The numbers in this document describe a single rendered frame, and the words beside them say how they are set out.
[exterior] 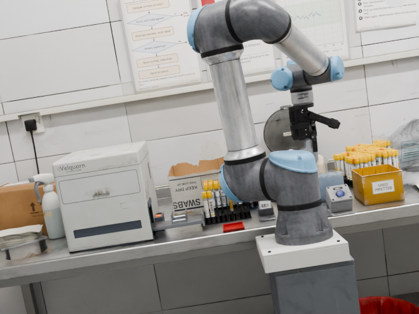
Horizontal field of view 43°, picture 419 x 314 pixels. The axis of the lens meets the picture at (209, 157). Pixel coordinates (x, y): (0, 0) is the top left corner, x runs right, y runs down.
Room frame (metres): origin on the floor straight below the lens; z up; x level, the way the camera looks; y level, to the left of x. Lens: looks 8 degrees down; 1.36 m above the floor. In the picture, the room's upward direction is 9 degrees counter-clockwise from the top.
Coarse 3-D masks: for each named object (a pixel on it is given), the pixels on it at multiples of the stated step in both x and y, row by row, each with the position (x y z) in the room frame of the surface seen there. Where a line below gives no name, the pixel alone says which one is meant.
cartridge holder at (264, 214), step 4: (268, 208) 1.69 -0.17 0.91; (272, 208) 1.69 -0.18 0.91; (260, 212) 1.70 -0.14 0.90; (264, 212) 1.69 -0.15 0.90; (268, 212) 1.69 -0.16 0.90; (272, 212) 1.69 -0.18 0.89; (260, 216) 1.69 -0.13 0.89; (264, 216) 1.68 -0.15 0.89; (268, 216) 1.68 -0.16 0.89; (272, 216) 1.68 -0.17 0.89; (260, 220) 1.68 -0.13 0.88; (264, 220) 1.68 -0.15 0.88
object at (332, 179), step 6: (324, 174) 1.78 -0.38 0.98; (330, 174) 1.76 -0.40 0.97; (336, 174) 1.76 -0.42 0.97; (342, 174) 1.76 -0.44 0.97; (324, 180) 1.77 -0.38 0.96; (330, 180) 1.76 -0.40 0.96; (336, 180) 1.76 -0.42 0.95; (342, 180) 1.76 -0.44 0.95; (324, 186) 1.77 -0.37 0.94; (324, 192) 1.77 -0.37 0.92; (324, 198) 1.77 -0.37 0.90; (324, 204) 1.75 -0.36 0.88
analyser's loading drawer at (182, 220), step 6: (174, 216) 1.72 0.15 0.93; (180, 216) 1.72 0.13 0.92; (186, 216) 1.68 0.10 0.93; (198, 216) 1.72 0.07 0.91; (204, 216) 1.72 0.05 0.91; (156, 222) 1.72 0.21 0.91; (162, 222) 1.71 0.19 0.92; (168, 222) 1.70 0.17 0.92; (174, 222) 1.67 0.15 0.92; (180, 222) 1.67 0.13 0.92; (186, 222) 1.66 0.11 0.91; (192, 222) 1.66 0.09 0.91; (198, 222) 1.67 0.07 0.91; (204, 222) 1.66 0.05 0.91; (156, 228) 1.66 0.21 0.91; (162, 228) 1.67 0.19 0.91; (168, 228) 1.67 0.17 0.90
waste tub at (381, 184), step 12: (360, 168) 1.79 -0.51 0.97; (372, 168) 1.79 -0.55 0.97; (384, 168) 1.79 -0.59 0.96; (396, 168) 1.71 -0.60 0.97; (360, 180) 1.69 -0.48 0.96; (372, 180) 1.67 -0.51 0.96; (384, 180) 1.67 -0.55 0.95; (396, 180) 1.66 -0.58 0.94; (360, 192) 1.70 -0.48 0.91; (372, 192) 1.67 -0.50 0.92; (384, 192) 1.67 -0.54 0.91; (396, 192) 1.67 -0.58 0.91; (372, 204) 1.67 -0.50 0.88
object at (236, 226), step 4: (224, 224) 1.68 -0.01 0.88; (228, 224) 1.68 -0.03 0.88; (232, 224) 1.68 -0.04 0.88; (236, 224) 1.68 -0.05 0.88; (240, 224) 1.68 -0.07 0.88; (224, 228) 1.66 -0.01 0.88; (228, 228) 1.65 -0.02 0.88; (232, 228) 1.65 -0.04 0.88; (236, 228) 1.62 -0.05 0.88; (240, 228) 1.62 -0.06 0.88
